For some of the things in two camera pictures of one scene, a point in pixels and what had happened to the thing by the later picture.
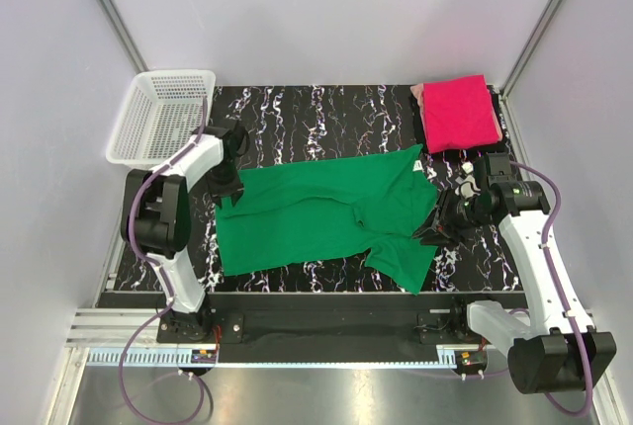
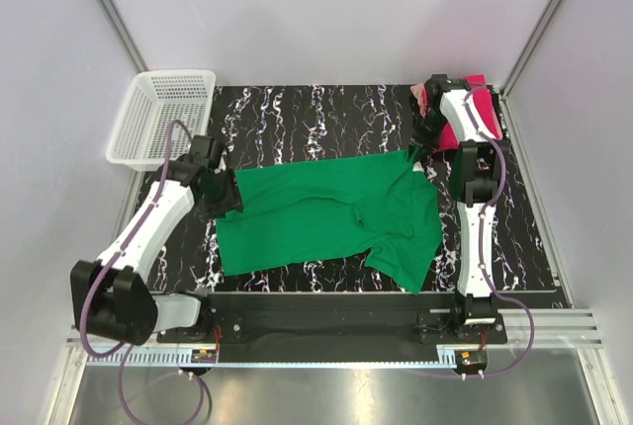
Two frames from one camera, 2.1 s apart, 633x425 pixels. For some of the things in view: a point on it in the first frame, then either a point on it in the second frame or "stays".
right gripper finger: (428, 223) -> (412, 152)
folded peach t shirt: (417, 90) stays
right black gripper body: (459, 215) -> (428, 129)
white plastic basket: (164, 109) stays
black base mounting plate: (330, 320) stays
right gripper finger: (433, 237) -> (423, 153)
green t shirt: (367, 208) stays
